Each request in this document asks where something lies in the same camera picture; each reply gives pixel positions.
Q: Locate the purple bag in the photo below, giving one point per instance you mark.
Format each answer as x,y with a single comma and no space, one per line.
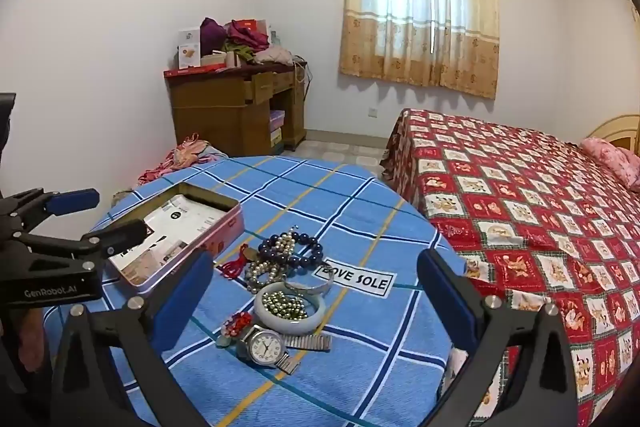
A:
212,36

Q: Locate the brown wooden desk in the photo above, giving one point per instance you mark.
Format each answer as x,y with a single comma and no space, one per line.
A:
215,117

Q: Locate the printed paper sheet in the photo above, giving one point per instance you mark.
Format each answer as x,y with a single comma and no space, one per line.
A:
175,227

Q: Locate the cream bed headboard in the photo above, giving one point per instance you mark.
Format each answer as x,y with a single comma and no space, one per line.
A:
622,127

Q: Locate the person's left hand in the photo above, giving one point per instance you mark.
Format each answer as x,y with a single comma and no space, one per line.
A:
32,342

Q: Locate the pink tin box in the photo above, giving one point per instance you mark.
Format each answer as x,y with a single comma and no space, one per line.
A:
220,232

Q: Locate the red bead ornament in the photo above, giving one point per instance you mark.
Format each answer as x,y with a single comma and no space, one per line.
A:
239,323

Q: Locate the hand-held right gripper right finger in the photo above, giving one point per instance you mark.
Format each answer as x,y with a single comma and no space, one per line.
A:
446,293

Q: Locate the beige patterned curtain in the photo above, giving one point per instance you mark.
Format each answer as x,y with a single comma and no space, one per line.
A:
420,7

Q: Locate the red tassel pendant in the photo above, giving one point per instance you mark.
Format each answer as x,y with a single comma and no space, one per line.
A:
235,264

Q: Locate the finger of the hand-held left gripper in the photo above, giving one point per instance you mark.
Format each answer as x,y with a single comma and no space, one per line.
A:
75,201
125,234

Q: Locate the silver wristwatch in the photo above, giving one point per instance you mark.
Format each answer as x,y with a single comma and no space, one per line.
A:
264,347

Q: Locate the pile of clothes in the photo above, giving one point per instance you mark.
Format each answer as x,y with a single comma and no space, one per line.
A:
260,49

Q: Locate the stacked shoe boxes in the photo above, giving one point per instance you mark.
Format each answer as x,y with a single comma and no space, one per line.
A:
277,129

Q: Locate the red gift box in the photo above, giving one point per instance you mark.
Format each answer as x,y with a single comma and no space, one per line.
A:
247,27

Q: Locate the white printed carton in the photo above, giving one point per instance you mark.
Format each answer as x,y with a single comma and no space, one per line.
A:
189,49

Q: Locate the open wooden desk drawer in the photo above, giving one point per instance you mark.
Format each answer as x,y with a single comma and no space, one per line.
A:
260,88

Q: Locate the white jade bangle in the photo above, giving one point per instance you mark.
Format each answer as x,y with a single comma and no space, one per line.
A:
315,319

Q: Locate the flat red box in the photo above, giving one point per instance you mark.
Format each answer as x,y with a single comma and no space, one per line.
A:
195,71

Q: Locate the blue plaid tablecloth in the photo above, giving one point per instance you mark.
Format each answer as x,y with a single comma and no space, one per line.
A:
325,382

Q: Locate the pink patterned cloth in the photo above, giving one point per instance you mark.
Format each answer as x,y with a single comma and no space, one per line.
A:
180,157

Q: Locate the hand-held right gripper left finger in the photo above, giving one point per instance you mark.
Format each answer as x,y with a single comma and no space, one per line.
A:
184,304

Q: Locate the silver metal bangle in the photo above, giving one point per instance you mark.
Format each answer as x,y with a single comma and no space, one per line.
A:
312,288

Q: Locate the bed with red printed bedspread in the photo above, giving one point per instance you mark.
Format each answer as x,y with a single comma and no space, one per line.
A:
540,217

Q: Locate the pink pillow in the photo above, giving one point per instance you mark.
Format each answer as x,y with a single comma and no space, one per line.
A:
610,159

